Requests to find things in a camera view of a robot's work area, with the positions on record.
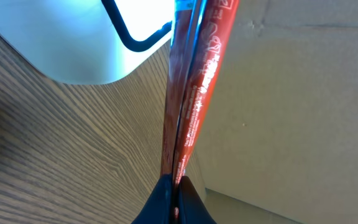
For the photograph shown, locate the orange pasta packet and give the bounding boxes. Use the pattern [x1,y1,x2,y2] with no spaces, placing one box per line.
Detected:
[160,0,239,223]

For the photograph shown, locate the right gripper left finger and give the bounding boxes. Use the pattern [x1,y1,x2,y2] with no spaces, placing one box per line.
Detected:
[132,174,172,224]

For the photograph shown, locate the white barcode scanner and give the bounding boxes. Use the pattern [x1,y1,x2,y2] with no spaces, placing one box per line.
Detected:
[0,0,174,85]

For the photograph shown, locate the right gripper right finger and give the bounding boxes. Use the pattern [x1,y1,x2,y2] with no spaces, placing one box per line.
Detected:
[178,176,216,224]

